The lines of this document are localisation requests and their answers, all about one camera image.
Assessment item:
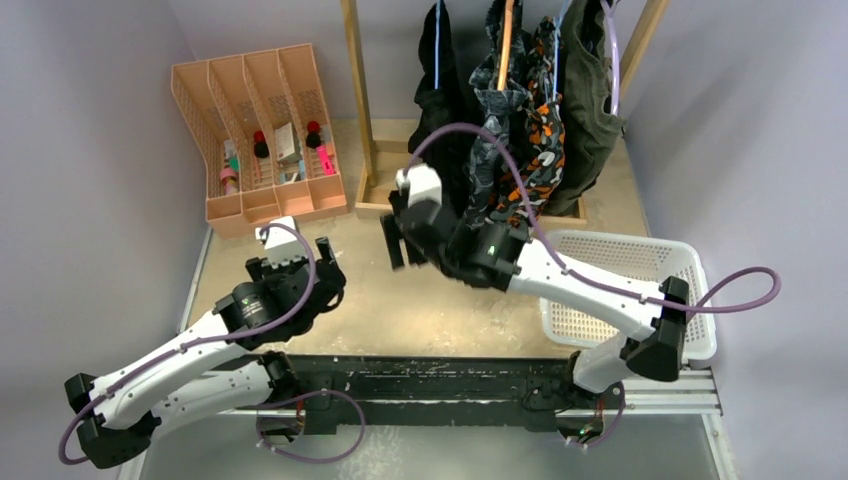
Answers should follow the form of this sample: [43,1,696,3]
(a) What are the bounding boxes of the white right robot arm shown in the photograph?
[381,190,690,407]

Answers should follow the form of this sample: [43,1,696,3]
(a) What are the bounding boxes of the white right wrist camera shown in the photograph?
[395,163,443,206]

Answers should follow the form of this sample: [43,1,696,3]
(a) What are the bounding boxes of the white box in organizer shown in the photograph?
[274,122,302,164]

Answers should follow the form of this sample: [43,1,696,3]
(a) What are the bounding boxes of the red black item right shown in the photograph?
[305,121,323,149]

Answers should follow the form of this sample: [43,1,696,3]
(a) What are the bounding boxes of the orange camouflage shorts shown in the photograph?
[488,17,565,228]

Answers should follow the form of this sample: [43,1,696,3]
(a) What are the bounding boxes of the red black item left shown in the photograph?
[253,130,270,159]

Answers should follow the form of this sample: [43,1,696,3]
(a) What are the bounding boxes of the pink marker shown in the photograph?
[315,145,336,176]

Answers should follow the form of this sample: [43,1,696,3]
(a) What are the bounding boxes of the light blue hanger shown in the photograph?
[433,0,443,90]

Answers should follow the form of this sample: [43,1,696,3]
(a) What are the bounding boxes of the orange plastic file organizer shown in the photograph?
[171,44,349,238]

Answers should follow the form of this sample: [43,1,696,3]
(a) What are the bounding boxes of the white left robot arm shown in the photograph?
[58,224,347,469]

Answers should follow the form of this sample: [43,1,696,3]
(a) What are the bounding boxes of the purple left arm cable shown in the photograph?
[58,222,318,466]

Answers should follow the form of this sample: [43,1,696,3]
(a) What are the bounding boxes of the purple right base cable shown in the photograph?
[564,384,629,451]

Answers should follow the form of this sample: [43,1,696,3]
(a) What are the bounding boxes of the dark olive green shorts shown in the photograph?
[544,1,624,216]

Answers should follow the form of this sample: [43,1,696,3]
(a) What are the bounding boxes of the pink tape roll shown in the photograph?
[219,167,238,189]

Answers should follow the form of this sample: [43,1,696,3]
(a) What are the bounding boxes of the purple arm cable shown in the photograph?
[58,222,318,466]
[404,123,782,315]

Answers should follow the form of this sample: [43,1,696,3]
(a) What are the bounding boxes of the black shorts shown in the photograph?
[408,3,471,215]

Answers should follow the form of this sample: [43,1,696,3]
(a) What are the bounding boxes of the orange hanger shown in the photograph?
[496,0,515,92]

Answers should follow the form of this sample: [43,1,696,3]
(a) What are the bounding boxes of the grey leaf pattern shorts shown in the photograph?
[463,1,529,229]

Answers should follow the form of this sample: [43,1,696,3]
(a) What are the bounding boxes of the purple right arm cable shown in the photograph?
[404,123,782,315]

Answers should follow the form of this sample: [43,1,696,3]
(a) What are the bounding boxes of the red black item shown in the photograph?
[305,121,323,149]
[253,130,270,159]

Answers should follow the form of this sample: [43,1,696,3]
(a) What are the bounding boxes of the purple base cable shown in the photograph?
[564,384,629,451]
[254,388,367,465]

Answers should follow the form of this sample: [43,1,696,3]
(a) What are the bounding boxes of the wooden clothes rack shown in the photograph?
[340,0,669,218]

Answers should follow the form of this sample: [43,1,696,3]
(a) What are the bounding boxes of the purple hanger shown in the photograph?
[600,0,621,116]

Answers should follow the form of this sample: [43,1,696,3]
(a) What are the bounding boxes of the white plastic laundry basket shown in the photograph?
[540,230,718,368]

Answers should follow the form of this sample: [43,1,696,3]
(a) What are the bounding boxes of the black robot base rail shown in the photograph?
[218,354,631,437]

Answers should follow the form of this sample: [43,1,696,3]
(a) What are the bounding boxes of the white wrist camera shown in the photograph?
[255,216,306,266]
[395,163,443,206]

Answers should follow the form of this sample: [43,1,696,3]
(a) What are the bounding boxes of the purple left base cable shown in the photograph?
[254,388,367,465]

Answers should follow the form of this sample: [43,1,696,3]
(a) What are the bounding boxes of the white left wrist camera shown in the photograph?
[255,216,306,266]

